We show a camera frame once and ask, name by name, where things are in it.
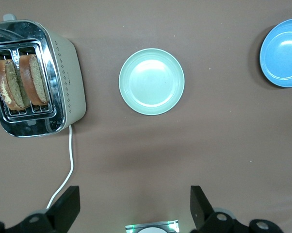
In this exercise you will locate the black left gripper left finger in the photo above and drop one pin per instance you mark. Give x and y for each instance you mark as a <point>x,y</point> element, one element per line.
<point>63,208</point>

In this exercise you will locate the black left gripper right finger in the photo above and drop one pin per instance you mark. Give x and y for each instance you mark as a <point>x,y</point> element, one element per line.
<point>199,208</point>

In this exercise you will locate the brown bread slice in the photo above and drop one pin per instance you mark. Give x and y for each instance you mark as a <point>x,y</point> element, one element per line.
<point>1,80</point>
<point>27,77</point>

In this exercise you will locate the blue plate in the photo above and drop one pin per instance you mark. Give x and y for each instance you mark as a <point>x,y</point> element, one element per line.
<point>284,55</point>

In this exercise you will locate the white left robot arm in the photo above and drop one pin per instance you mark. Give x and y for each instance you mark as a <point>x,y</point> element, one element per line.
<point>152,230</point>

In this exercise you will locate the light green plate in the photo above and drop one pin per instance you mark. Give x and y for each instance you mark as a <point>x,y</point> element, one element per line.
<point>151,81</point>

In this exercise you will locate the beige chrome toaster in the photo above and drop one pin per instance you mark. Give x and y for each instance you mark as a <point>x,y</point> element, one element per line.
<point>68,85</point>

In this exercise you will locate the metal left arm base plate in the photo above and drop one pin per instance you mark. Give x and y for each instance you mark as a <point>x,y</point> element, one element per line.
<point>172,224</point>

